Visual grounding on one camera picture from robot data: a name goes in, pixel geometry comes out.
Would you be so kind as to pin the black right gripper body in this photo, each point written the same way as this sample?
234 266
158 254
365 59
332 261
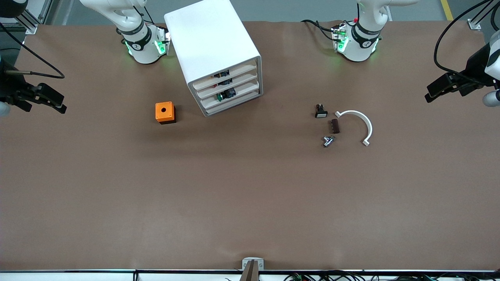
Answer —
8 86

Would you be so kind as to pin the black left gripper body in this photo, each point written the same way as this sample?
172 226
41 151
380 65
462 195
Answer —
472 73

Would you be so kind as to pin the green mushroom push button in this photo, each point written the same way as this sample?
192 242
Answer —
223 95

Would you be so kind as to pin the white drawer holding green button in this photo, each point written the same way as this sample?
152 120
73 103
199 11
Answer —
246 89

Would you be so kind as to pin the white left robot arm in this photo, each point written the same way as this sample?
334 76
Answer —
363 47

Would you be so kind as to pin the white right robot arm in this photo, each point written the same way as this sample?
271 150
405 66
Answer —
142 45

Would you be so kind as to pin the white drawer cabinet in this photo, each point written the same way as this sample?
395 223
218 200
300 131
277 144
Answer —
211 35

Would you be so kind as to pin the white drawer with red-black part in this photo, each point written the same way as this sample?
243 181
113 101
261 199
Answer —
246 80

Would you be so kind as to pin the white drawer with yellow-black part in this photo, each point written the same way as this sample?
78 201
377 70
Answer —
244 71

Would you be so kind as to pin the white curved pipe clamp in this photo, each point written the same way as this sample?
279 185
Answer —
365 121

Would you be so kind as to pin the yellow floor tape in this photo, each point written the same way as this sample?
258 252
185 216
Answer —
447 9

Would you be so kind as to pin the dark brown small block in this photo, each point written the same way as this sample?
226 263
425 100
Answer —
334 126

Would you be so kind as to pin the chrome tee fitting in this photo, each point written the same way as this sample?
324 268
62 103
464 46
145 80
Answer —
328 141

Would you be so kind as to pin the brown mounting bar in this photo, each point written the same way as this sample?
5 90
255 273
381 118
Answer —
250 273

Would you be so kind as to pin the aluminium frame post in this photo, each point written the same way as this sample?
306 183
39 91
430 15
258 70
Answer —
33 21
478 19

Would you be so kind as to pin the orange button enclosure box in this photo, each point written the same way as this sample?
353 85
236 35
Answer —
164 111

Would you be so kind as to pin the black switch with white face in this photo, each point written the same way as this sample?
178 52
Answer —
321 113

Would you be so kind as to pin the black and yellow switch part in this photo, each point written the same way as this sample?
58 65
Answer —
221 73

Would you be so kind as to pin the white table edge rail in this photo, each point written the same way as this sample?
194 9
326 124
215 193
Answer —
78 275

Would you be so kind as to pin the black and red switch part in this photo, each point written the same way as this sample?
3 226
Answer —
224 82

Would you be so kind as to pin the grey metal bracket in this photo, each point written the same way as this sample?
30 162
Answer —
253 263

